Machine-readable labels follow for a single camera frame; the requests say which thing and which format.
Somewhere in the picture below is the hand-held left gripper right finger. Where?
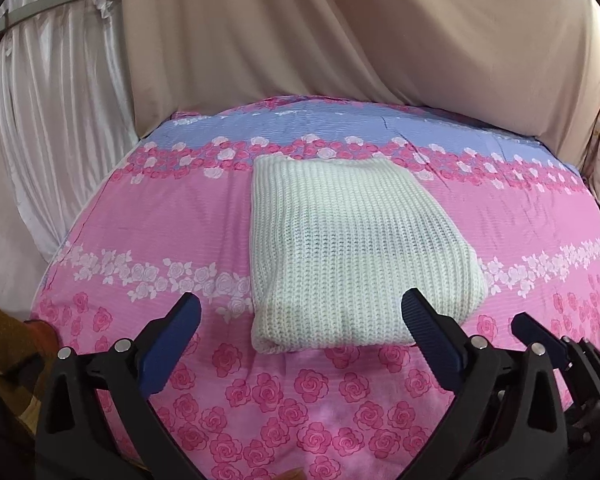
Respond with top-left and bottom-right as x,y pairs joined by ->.
395,288 -> 571,480

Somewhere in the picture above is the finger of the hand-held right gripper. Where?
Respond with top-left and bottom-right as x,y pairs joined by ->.
511,312 -> 574,374

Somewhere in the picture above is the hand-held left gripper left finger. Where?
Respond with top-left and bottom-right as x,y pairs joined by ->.
34,291 -> 216,480

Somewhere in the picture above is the white knit sweater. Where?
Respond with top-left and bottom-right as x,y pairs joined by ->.
249,155 -> 489,356

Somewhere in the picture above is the pink floral bed sheet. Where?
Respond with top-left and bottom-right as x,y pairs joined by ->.
30,94 -> 600,480

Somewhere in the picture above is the brown patterned cloth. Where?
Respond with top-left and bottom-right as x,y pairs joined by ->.
0,290 -> 61,446

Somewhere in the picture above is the white satin curtain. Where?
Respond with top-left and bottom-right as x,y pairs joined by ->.
0,0 -> 141,263

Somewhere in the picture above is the beige curtain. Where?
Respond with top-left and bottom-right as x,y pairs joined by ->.
120,0 -> 600,161

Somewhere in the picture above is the grey curved curtain rail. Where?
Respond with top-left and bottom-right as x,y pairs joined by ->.
0,0 -> 124,46

